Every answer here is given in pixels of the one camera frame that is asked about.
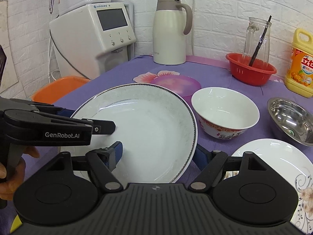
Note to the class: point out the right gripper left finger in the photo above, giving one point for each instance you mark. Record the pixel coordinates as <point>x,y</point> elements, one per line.
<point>101,163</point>

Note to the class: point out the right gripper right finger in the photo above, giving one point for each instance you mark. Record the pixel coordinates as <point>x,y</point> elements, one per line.
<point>211,165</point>

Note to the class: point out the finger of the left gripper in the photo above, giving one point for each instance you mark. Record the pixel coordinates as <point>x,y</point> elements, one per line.
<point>47,108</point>
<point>97,127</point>

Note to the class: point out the white red ceramic bowl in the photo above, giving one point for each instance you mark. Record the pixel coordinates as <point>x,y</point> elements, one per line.
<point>224,113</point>

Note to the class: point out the white plate grey rim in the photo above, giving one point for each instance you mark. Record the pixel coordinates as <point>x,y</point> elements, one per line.
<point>156,127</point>

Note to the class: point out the white floral plate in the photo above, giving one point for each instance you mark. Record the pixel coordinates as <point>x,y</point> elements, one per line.
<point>262,190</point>

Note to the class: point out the purple plastic bowl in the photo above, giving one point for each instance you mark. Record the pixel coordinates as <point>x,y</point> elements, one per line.
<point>184,86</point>

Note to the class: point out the stainless steel bowl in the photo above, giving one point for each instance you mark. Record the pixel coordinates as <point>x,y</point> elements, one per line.
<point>290,122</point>

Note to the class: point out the person's left hand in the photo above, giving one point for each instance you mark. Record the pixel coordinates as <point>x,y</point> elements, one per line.
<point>8,188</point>

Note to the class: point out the orange plastic basin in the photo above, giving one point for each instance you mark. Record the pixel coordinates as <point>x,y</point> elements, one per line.
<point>58,89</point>

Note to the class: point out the purple floral tablecloth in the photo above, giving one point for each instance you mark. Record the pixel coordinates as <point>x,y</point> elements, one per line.
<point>206,75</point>

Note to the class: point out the white water dispenser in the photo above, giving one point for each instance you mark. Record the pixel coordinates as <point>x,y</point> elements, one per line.
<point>93,39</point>

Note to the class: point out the red plastic basket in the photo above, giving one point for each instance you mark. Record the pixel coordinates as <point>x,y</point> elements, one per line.
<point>256,75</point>

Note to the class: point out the white thermos jug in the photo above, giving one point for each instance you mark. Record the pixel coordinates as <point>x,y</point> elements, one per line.
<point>172,23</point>

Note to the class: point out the black stirring stick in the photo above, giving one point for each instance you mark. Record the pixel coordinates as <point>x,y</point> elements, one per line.
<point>260,41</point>

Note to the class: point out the yellow detergent bottle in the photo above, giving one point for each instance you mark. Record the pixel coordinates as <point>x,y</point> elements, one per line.
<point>299,75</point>

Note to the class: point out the glass pitcher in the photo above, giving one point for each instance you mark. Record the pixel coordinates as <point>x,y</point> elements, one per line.
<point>256,39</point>

